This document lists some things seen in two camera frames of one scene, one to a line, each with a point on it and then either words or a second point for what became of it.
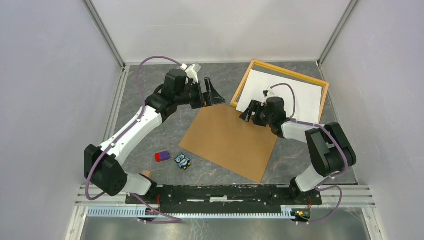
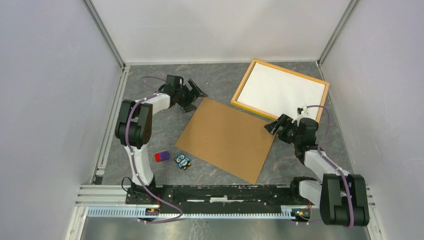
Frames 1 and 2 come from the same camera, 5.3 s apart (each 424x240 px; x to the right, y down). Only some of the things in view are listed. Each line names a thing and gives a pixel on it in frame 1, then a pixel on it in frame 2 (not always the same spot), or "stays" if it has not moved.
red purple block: [162, 156] stays
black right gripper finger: [250, 113] to [283, 134]
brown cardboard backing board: [218, 133] stays
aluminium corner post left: [105, 33] stays
